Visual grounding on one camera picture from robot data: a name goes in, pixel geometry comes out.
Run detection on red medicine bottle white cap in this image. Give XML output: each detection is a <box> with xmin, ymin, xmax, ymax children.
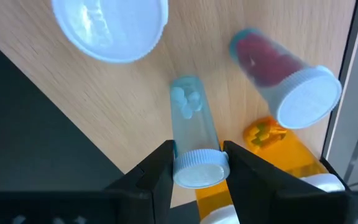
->
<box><xmin>228</xmin><ymin>27</ymin><xmax>343</xmax><ymax>130</ymax></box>

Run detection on blue medicine bottle white cap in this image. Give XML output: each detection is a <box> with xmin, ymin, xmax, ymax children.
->
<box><xmin>169</xmin><ymin>75</ymin><xmax>231</xmax><ymax>190</ymax></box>

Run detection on black table mat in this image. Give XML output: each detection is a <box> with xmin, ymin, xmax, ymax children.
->
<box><xmin>0</xmin><ymin>30</ymin><xmax>198</xmax><ymax>224</ymax></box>

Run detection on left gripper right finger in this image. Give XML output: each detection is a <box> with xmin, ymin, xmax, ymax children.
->
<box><xmin>222</xmin><ymin>139</ymin><xmax>320</xmax><ymax>224</ymax></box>

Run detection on light wooden shelf black posts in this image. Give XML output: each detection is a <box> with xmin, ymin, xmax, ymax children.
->
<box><xmin>0</xmin><ymin>0</ymin><xmax>358</xmax><ymax>209</ymax></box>

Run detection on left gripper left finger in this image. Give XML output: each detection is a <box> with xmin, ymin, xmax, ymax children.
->
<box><xmin>104</xmin><ymin>139</ymin><xmax>176</xmax><ymax>224</ymax></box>

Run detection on pink medicine bottle white cap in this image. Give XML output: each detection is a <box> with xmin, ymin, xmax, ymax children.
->
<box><xmin>50</xmin><ymin>0</ymin><xmax>170</xmax><ymax>65</ymax></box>

